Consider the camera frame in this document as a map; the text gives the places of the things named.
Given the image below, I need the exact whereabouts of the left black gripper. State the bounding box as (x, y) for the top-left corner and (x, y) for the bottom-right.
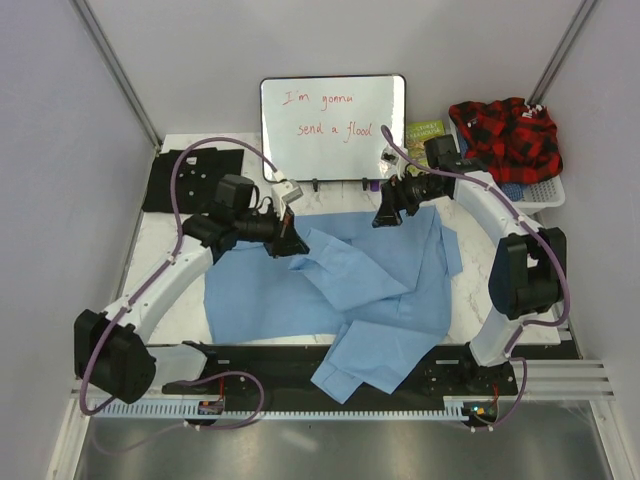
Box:
(234, 202), (309, 259)

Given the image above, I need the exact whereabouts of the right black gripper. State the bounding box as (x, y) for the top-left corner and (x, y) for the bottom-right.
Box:
(372, 166), (445, 228)

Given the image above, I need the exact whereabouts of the light blue long sleeve shirt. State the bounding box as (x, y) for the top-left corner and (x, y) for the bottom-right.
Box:
(204, 207), (462, 403)

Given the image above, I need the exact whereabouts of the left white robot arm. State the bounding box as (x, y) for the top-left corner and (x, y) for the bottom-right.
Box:
(74, 175), (309, 404)

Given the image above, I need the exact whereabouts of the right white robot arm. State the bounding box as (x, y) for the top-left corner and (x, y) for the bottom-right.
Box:
(372, 126), (570, 394)

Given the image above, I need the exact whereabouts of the green paperback book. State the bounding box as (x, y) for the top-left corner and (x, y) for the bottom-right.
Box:
(405, 120), (458, 169)

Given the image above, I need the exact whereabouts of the blue checkered cloth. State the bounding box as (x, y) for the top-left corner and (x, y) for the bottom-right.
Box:
(500, 183), (524, 202)

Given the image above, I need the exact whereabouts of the folded black shirt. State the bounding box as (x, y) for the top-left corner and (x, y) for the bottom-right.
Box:
(142, 148), (244, 214)

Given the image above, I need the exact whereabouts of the white dry-erase board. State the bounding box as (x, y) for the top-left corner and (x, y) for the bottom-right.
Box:
(260, 74), (406, 182)

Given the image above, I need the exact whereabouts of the red black plaid shirt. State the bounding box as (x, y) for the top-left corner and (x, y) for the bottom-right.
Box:
(449, 97), (563, 185)

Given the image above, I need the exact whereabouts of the white plastic basket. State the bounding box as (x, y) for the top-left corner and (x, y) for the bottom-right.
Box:
(449, 117), (566, 215)

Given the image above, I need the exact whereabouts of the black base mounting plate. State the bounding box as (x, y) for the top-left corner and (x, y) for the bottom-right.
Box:
(162, 345), (518, 411)

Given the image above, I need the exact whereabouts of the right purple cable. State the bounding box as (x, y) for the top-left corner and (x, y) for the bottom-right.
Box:
(380, 124), (574, 434)

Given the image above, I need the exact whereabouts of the purple cable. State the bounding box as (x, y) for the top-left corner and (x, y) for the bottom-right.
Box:
(380, 124), (574, 434)
(79, 137), (287, 432)

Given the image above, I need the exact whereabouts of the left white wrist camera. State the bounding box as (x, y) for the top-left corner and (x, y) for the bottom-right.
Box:
(271, 180), (303, 213)

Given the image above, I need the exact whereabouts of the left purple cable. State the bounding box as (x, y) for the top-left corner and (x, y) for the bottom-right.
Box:
(79, 137), (287, 432)

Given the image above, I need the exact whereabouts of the white slotted cable duct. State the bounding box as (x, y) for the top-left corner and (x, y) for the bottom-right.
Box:
(95, 397), (469, 421)

